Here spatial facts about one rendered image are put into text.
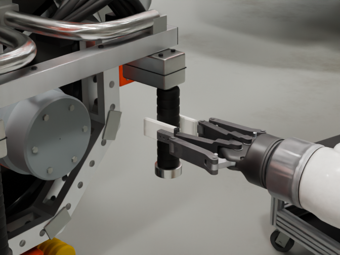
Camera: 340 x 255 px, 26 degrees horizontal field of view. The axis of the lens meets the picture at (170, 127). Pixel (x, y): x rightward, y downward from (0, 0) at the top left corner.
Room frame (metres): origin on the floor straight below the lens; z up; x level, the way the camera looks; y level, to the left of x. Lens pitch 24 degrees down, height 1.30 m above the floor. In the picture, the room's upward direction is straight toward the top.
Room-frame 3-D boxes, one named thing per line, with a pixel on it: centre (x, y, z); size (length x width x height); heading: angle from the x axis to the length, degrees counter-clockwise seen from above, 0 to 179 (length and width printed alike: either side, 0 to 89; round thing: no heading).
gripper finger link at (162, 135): (1.01, 0.00, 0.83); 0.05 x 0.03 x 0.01; 50
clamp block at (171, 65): (1.08, 0.03, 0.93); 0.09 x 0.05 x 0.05; 49
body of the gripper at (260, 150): (0.95, -0.12, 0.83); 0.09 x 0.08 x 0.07; 49
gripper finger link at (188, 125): (1.07, -0.01, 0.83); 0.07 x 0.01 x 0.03; 49
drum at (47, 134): (1.04, 0.24, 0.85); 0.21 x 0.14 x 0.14; 49
